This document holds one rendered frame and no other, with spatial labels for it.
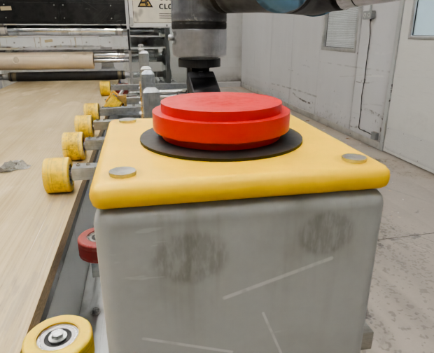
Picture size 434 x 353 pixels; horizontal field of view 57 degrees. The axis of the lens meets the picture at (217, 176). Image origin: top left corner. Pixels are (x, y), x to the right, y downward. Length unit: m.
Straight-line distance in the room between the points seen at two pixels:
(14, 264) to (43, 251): 0.05
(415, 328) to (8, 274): 1.77
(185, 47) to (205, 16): 0.05
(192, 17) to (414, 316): 1.82
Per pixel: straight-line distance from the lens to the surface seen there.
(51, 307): 0.79
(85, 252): 0.73
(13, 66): 3.30
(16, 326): 0.59
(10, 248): 0.78
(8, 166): 1.21
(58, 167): 0.95
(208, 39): 0.66
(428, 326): 2.15
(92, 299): 1.09
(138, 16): 3.14
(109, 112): 1.68
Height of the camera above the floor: 1.25
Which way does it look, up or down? 20 degrees down
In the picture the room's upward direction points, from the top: straight up
